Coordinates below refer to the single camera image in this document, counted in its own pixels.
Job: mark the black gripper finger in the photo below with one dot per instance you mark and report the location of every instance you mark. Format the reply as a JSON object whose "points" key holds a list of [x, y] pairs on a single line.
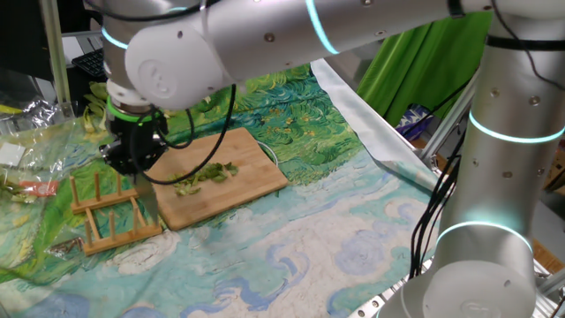
{"points": [[115, 156], [148, 159]]}

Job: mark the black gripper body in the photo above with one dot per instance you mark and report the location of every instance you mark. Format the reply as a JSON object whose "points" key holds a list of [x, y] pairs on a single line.
{"points": [[137, 134]]}

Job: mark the steel cleaver knife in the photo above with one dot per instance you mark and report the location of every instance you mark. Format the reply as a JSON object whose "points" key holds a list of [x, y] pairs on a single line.
{"points": [[148, 196]]}

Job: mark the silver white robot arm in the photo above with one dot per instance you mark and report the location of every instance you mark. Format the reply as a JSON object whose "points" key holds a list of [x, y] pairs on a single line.
{"points": [[265, 31]]}

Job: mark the wooden peg rack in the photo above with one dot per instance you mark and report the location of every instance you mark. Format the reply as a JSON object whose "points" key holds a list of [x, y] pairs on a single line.
{"points": [[103, 199]]}

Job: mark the clear plastic bag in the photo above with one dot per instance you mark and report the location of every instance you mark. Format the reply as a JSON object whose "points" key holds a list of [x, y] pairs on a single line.
{"points": [[39, 146]]}

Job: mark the red printed label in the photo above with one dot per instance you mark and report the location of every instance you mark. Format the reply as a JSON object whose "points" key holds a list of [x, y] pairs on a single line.
{"points": [[39, 188]]}

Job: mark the black computer keyboard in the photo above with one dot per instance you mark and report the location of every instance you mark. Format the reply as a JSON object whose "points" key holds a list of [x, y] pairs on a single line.
{"points": [[92, 62]]}

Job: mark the bamboo cutting board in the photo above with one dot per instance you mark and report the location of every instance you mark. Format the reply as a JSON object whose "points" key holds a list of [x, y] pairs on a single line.
{"points": [[247, 185]]}

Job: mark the small bag of screws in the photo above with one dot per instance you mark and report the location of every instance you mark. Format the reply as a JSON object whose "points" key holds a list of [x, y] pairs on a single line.
{"points": [[66, 247]]}

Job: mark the white paper label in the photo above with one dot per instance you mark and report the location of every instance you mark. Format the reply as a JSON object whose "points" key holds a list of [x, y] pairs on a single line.
{"points": [[11, 154]]}

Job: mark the dark green vegetable bunch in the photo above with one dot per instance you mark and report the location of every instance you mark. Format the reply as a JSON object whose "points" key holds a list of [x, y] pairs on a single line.
{"points": [[9, 190]]}

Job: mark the black office chair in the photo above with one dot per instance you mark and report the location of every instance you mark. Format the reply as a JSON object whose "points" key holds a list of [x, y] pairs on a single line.
{"points": [[70, 11]]}

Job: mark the black monitor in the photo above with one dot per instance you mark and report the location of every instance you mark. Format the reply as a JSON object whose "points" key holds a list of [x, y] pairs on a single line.
{"points": [[22, 40]]}

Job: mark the painted landscape tablecloth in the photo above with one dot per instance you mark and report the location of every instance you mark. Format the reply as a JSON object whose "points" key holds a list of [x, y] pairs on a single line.
{"points": [[309, 229]]}

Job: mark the blue patterned bag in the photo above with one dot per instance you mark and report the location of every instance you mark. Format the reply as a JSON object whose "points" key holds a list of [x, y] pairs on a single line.
{"points": [[412, 121]]}

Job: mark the green fabric curtain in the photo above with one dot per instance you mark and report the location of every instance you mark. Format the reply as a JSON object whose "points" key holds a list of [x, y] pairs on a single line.
{"points": [[419, 70]]}

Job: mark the cardboard box red label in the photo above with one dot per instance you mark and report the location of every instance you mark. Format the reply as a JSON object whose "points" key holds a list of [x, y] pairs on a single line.
{"points": [[556, 172]]}

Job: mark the aluminium frame post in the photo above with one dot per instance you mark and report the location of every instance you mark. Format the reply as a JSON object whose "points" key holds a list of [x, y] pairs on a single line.
{"points": [[552, 282], [55, 53], [446, 123]]}

